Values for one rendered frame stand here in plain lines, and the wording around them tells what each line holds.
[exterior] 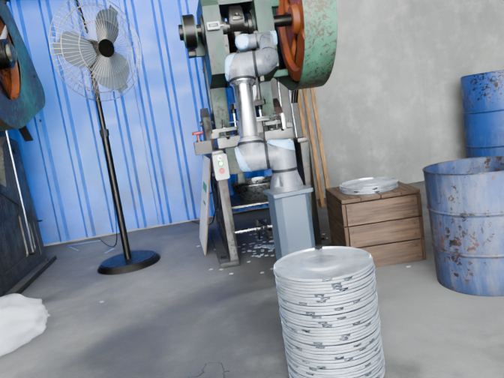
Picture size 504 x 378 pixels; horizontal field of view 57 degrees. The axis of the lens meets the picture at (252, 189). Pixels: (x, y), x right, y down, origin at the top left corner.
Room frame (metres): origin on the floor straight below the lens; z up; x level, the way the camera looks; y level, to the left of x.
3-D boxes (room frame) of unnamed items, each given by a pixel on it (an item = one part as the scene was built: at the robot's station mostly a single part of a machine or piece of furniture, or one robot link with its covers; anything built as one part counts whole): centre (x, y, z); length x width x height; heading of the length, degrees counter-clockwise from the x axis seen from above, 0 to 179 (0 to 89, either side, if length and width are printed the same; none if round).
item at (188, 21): (2.79, 0.20, 1.31); 0.22 x 0.12 x 0.22; 8
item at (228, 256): (2.91, 0.24, 0.45); 0.92 x 0.12 x 0.90; 8
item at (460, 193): (1.82, -0.91, 0.24); 0.42 x 0.42 x 0.48
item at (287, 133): (2.81, -0.05, 0.68); 0.45 x 0.30 x 0.06; 98
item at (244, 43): (2.52, -0.08, 1.19); 0.11 x 0.11 x 0.08; 85
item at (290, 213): (2.07, -0.16, 0.23); 0.19 x 0.19 x 0.45; 13
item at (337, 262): (1.31, -0.17, 0.34); 0.29 x 0.29 x 0.01
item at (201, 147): (2.54, 0.23, 0.62); 0.10 x 0.06 x 0.20; 98
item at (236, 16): (2.81, -0.05, 1.27); 0.21 x 0.12 x 0.34; 8
